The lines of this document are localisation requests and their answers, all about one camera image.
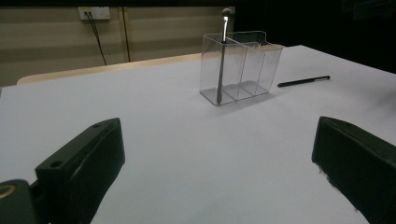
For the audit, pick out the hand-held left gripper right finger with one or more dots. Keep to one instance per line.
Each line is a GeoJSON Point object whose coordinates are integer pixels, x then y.
{"type": "Point", "coordinates": [358, 161]}

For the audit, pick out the white wall outlet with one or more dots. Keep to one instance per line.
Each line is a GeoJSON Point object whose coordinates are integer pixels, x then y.
{"type": "Point", "coordinates": [99, 13]}

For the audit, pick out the black curtain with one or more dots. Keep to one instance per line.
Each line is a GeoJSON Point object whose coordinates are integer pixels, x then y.
{"type": "Point", "coordinates": [327, 28]}

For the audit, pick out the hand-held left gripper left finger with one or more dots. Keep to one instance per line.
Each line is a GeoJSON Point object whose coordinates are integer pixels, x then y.
{"type": "Point", "coordinates": [81, 168]}

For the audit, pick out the black pen with white tip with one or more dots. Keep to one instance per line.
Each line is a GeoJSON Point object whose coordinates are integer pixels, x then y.
{"type": "Point", "coordinates": [303, 81]}

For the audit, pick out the vertical wall strip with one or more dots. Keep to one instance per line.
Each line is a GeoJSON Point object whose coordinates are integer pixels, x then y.
{"type": "Point", "coordinates": [125, 34]}

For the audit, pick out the wooden table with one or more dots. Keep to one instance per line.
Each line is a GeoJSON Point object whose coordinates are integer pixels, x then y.
{"type": "Point", "coordinates": [93, 70]}

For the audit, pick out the clear plastic compartment organizer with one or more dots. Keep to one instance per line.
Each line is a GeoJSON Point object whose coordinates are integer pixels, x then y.
{"type": "Point", "coordinates": [249, 68]}

